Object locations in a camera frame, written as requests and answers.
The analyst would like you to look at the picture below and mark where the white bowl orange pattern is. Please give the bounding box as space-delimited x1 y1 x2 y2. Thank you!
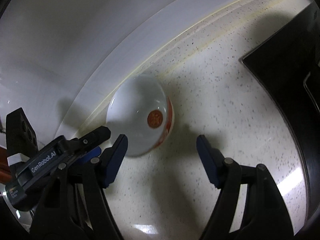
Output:
106 74 175 158

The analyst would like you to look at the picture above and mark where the black stove top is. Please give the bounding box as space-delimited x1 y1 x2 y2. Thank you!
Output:
242 2 319 219

